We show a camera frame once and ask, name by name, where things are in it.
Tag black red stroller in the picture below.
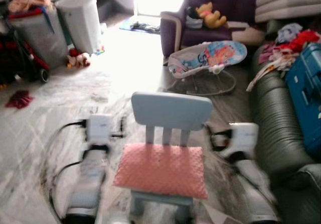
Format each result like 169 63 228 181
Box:
0 30 50 87

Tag green leather sofa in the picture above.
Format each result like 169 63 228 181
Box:
248 47 321 224

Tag yellow bear plush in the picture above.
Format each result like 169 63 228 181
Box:
195 2 228 30

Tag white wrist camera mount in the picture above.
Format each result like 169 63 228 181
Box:
225 122 259 157
86 114 114 146

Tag colourful baby bouncer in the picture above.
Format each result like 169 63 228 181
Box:
166 40 248 97

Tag red clothes pile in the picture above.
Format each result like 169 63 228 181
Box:
287 29 321 52

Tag blue hard suitcase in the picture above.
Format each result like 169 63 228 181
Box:
284 42 321 160

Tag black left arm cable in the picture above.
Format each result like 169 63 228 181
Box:
47 120 89 219

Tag red cloth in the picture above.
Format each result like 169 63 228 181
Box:
5 89 35 109

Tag light blue child chair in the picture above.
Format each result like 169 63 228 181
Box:
129 91 214 223

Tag white air purifier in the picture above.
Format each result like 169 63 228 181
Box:
54 0 104 54

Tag black white plush toy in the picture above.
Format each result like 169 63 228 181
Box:
185 5 204 30

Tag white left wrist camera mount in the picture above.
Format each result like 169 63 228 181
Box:
86 114 114 146

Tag small white red plush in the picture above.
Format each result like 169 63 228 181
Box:
67 48 92 68

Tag pale pink plush toy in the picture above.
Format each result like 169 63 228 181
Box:
7 0 54 14

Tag grey laundry bin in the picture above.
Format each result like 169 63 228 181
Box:
7 7 69 69

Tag pink dotted pillow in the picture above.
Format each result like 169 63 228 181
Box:
112 143 209 200

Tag blue door mat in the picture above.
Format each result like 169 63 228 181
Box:
118 15 162 34

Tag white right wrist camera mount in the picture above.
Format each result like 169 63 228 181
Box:
225 122 259 157

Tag white stacked cushions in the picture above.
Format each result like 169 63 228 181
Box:
254 0 321 24

